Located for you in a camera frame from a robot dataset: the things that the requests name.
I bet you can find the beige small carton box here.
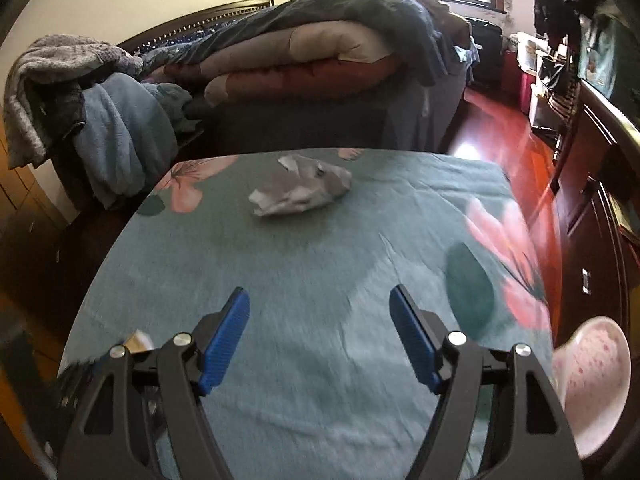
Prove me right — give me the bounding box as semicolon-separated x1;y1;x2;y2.
124;330;155;353

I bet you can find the grey paper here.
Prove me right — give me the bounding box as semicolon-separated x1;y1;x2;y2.
248;154;352;217

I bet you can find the pink floral trash bin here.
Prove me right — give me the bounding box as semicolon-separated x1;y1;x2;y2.
552;316;631;460

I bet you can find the green floral table cloth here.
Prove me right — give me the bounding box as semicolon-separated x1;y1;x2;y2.
62;150;552;479

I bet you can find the dark wooden cabinet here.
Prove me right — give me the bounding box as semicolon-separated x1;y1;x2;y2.
552;81;639;347

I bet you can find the grey blue clothes pile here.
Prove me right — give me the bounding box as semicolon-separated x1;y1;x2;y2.
2;35;196;210

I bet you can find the black suitcase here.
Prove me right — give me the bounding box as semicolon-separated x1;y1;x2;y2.
468;18;503;86

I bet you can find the dark wooden bed headboard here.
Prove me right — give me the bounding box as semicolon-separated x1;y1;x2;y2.
118;0;274;55

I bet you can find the folded quilt pile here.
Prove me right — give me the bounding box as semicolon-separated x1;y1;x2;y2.
142;0;475;106

